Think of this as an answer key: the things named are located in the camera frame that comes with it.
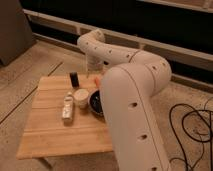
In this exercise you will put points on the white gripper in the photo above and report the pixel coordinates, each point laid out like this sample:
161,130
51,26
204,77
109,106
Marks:
93,65

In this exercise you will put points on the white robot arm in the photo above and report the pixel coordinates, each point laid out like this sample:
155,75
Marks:
133,77

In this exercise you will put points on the orange object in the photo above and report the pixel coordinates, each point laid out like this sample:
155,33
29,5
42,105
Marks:
97,81

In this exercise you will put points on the white cup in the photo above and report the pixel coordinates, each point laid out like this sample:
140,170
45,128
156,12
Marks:
81,97

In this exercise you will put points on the black bowl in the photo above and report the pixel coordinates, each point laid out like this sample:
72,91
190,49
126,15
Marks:
94,103

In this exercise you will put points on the wooden table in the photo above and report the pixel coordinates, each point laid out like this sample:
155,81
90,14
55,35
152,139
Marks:
45,134

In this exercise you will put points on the grey cabinet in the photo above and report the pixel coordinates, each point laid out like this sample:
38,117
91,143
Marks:
16,36

